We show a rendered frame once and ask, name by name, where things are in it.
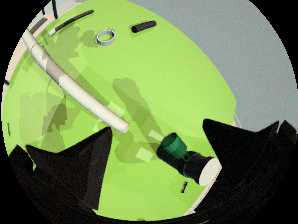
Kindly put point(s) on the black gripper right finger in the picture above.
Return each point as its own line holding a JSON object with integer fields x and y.
{"x": 237, "y": 149}

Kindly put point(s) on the white cylindrical tube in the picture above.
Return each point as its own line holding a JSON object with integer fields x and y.
{"x": 72, "y": 87}

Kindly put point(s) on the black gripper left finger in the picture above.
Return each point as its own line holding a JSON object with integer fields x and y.
{"x": 79, "y": 168}

